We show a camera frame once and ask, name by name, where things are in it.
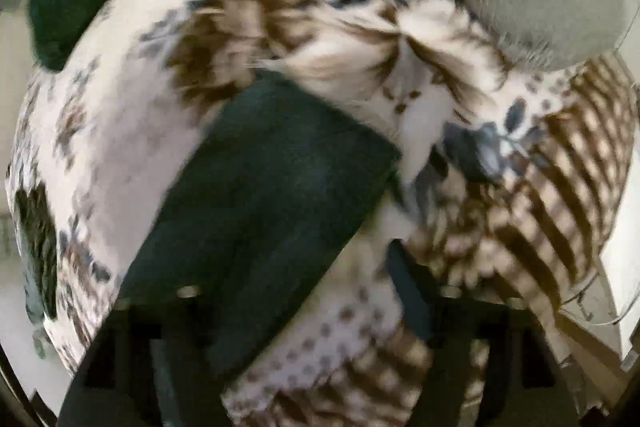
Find dark blue denim pants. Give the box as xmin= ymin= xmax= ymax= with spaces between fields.
xmin=120 ymin=69 xmax=399 ymax=379

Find floral brown white blanket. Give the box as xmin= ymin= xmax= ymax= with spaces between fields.
xmin=6 ymin=0 xmax=639 ymax=426

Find folded grey-green jeans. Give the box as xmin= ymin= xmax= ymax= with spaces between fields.
xmin=13 ymin=183 xmax=58 ymax=325

